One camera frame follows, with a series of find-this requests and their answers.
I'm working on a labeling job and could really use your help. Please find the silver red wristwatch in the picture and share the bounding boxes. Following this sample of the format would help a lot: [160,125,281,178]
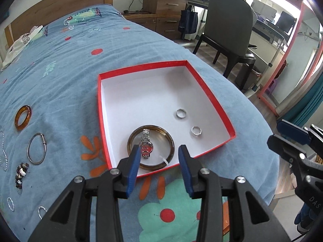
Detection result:
[139,128,153,159]

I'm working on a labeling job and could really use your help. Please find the blue patterned bed cover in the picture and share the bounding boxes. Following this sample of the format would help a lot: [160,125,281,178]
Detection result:
[1,4,279,241]

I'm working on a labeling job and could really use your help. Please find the white garment on bed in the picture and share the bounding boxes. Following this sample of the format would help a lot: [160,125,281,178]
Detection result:
[1,25,43,71]

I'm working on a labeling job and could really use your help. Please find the twisted silver hoop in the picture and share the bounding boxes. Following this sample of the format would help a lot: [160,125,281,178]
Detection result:
[7,197,15,212]
[37,205,48,219]

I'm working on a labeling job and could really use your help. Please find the grey chair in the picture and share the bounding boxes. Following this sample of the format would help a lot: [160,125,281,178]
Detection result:
[193,0,256,90]

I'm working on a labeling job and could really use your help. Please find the blue gloved hand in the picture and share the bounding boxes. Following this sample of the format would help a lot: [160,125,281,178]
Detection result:
[294,204,317,234]

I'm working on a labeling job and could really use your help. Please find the silver bead necklace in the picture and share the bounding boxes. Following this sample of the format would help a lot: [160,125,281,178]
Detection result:
[0,129,9,172]

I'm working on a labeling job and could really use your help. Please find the amber bangle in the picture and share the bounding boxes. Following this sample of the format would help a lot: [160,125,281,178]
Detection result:
[14,105,32,131]

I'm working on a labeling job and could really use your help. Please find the desk with monitors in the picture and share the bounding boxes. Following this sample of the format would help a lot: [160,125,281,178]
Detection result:
[186,0,288,67]

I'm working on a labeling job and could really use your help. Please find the dark blue hanging bag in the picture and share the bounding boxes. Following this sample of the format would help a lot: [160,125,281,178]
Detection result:
[178,5,198,39]

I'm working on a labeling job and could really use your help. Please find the thin silver bangle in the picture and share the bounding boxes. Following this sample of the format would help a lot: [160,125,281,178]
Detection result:
[26,132,47,166]

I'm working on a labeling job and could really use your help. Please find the wooden drawer cabinet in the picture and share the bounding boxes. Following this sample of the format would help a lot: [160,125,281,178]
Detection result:
[124,0,186,40]

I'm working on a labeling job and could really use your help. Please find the wooden headboard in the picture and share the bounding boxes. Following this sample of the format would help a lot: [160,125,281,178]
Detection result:
[4,0,113,48]

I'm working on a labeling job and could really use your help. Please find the brown bead bracelet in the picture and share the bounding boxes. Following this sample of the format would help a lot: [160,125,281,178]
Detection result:
[15,162,30,190]

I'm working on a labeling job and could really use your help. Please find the red jewelry box tray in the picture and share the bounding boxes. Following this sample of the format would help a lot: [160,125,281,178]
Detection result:
[98,61,236,168]

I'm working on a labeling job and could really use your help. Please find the dark brown bangle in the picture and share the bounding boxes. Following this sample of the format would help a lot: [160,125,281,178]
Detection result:
[127,125,175,171]

